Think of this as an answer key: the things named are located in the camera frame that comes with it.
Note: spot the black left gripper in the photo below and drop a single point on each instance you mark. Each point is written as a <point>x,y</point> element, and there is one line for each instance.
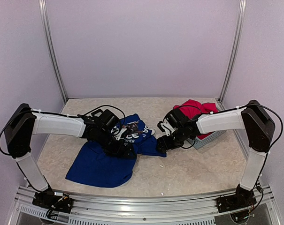
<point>118,152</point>

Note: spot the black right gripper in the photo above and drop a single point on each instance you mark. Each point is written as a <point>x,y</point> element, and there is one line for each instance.
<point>165,145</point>

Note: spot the blue printed t-shirt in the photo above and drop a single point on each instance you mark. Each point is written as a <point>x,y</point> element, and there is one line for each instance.
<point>94,168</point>

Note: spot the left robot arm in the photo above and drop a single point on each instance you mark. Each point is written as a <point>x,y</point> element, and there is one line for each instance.
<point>95,125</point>

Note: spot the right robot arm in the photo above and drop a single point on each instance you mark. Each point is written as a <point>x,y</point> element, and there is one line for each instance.
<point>252,117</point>

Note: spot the red garment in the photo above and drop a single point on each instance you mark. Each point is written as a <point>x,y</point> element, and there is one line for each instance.
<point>202,110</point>

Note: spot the light blue perforated basket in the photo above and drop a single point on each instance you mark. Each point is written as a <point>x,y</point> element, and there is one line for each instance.
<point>204,139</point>

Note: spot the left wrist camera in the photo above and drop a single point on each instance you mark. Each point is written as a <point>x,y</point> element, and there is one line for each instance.
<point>122,133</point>

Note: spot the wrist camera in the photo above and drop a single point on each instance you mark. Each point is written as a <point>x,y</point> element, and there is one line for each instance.
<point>165,127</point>
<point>122,133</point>

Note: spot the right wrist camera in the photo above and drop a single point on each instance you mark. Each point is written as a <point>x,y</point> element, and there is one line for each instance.
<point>165,127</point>

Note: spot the aluminium front rail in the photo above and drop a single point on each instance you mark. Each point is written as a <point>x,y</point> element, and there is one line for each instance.
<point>87,209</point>

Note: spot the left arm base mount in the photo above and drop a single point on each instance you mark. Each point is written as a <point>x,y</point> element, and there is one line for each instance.
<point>57,201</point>

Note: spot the right aluminium corner post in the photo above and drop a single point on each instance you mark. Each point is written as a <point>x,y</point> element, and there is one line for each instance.
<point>234,49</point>

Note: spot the aluminium corner post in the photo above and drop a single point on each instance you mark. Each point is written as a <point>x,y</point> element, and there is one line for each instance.
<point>51,50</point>
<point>234,49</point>

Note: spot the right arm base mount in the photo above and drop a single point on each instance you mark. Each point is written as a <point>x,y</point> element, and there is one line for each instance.
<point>240,199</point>

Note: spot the left aluminium corner post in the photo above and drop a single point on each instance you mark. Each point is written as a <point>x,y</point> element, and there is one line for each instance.
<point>51,50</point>

